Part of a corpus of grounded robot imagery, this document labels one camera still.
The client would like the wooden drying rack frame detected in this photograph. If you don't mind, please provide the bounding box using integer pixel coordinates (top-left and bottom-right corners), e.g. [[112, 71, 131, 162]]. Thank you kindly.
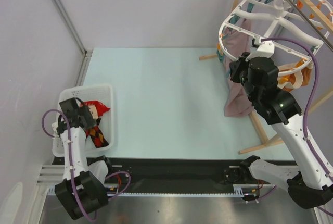
[[199, 0, 332, 154]]

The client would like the white plastic laundry basket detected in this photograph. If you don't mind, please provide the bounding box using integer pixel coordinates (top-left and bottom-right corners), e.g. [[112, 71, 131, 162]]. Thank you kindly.
[[58, 84, 115, 156]]

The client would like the white round clip hanger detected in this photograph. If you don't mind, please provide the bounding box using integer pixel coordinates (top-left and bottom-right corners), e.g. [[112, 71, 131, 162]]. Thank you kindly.
[[219, 0, 324, 76]]

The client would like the orange brown hanging sock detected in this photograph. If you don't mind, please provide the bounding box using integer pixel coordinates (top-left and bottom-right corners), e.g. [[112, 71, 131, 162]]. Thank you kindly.
[[278, 60, 314, 92]]

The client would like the red beige fox sock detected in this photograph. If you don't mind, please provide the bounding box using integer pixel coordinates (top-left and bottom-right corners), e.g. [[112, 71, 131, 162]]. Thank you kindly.
[[84, 100, 110, 125]]

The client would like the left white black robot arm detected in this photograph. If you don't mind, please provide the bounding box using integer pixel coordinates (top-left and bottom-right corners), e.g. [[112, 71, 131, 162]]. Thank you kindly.
[[53, 97, 114, 220]]

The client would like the white slotted cable duct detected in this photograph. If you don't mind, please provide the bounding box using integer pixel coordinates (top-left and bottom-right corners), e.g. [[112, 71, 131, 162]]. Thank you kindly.
[[46, 185, 248, 197]]

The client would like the metal hanging rod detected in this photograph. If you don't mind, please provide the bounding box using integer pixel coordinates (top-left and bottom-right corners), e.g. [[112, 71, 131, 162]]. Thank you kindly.
[[262, 0, 333, 52]]

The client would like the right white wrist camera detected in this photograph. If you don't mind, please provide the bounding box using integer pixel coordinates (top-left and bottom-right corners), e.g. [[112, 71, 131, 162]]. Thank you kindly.
[[248, 37, 275, 60]]

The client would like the black argyle sock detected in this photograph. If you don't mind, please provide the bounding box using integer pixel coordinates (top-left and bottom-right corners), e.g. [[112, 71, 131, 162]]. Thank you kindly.
[[85, 126, 109, 148]]

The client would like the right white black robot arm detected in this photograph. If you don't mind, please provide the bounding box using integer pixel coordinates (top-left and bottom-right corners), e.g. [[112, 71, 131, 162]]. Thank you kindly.
[[229, 52, 332, 209]]

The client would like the mauve hanging sock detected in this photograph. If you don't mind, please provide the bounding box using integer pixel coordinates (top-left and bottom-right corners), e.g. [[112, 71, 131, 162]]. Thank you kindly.
[[223, 28, 253, 117]]

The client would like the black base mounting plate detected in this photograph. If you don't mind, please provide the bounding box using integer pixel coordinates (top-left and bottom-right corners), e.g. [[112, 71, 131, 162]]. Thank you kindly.
[[52, 157, 261, 193]]

